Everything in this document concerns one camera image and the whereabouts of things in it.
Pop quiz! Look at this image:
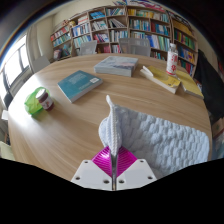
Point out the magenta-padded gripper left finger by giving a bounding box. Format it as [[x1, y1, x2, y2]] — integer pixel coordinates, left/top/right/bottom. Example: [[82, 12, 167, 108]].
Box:
[[70, 145, 117, 192]]

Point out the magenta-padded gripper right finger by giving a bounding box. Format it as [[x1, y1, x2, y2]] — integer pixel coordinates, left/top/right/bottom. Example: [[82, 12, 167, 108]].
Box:
[[115, 145, 158, 192]]

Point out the white textured towel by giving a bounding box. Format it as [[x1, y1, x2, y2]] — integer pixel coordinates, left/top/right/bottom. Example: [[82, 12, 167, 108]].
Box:
[[98, 94, 211, 179]]

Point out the small dark jar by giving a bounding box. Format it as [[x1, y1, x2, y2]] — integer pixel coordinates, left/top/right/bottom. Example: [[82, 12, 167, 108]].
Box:
[[35, 89, 55, 112]]

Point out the green plastic bag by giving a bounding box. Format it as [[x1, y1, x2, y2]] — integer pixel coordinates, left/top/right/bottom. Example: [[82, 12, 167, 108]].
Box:
[[24, 86, 51, 117]]

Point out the teal book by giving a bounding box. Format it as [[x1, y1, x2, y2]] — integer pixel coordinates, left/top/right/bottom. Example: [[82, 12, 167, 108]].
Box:
[[57, 69, 104, 104]]

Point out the open yellow book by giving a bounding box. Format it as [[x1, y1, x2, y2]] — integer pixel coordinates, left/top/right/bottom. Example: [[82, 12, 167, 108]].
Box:
[[139, 65, 182, 95]]

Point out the grey-blue thick book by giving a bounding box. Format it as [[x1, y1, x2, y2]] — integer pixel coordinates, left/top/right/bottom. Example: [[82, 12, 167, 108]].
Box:
[[93, 55, 139, 78]]

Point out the clear bottle with red label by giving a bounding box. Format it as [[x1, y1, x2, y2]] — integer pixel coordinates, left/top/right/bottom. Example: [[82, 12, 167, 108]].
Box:
[[165, 42, 179, 77]]

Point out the grey chair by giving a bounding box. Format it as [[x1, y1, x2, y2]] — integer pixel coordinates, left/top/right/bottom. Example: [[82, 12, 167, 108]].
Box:
[[118, 37, 152, 58], [78, 40, 99, 56]]

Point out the window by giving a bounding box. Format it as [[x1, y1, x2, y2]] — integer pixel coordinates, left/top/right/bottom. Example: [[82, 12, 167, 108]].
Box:
[[0, 34, 33, 98]]

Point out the wooden bookshelf with books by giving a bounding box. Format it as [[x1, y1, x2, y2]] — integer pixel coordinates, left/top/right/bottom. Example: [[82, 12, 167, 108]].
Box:
[[49, 4, 199, 78]]

